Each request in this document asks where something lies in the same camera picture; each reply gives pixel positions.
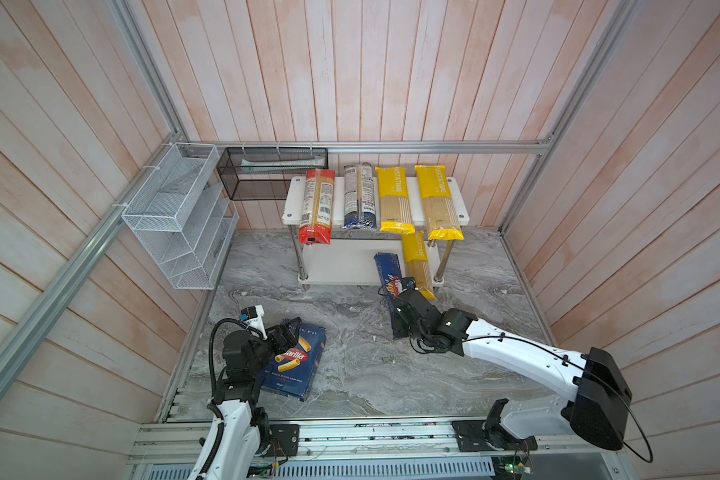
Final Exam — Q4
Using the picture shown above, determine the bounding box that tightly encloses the blue Barilla rigatoni box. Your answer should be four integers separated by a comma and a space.
262, 323, 326, 401

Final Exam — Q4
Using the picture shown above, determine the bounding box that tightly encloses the blue Barilla spaghetti box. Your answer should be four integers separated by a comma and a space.
374, 252, 406, 319

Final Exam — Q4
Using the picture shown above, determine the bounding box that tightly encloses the yellow Pastatime spaghetti bag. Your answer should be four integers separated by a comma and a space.
415, 165, 464, 241
376, 167, 415, 235
401, 231, 436, 300

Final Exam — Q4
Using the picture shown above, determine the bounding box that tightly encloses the red-end spaghetti bag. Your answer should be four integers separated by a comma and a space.
298, 169, 336, 245

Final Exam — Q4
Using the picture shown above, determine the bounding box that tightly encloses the blue-end spaghetti bag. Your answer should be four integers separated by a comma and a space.
343, 163, 377, 230

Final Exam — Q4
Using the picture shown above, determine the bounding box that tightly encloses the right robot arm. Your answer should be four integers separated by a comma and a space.
388, 288, 637, 452

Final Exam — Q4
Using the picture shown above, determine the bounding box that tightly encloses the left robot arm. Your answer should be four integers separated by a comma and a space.
190, 317, 302, 479

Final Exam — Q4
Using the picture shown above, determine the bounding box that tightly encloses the black mesh basket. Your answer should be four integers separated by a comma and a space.
216, 146, 329, 201

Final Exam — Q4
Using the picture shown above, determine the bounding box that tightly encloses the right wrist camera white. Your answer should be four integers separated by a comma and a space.
393, 277, 417, 296

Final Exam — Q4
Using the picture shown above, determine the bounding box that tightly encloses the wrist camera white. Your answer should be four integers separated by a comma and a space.
239, 305, 267, 340
393, 277, 417, 296

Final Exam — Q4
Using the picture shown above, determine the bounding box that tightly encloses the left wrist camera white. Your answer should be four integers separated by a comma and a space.
239, 305, 267, 340

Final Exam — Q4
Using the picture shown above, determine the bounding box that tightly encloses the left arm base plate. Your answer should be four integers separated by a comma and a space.
255, 424, 300, 458

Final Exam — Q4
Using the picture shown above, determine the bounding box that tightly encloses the aluminium front rail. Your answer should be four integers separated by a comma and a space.
127, 415, 626, 466

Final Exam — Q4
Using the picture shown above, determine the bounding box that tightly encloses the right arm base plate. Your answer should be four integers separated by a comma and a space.
451, 419, 538, 453

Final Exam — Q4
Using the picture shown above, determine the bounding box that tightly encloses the white wire mesh organizer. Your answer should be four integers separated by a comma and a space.
122, 143, 239, 290

